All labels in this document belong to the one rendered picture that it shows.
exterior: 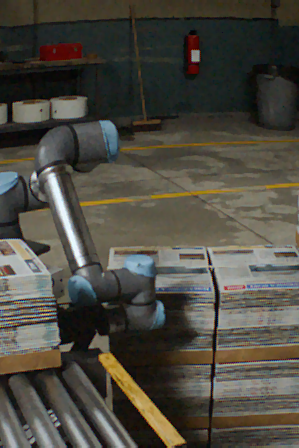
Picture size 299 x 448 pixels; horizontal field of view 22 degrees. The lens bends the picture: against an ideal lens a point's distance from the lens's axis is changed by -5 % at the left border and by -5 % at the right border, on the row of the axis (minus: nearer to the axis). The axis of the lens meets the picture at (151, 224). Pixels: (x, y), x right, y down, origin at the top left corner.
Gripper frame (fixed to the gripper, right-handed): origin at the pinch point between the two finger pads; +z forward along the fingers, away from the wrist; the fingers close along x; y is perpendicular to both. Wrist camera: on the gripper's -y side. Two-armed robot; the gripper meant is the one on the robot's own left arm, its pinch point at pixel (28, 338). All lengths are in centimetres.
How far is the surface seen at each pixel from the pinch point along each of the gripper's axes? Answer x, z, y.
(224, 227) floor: -295, -201, -50
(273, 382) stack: 1, -70, -25
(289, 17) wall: -655, -486, 121
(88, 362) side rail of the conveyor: 17.8, -10.0, -1.2
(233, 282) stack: -7, -59, 5
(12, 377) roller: 21.7, 9.3, -1.0
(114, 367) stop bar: 28.2, -12.8, 1.0
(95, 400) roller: 38.0, -4.9, -2.0
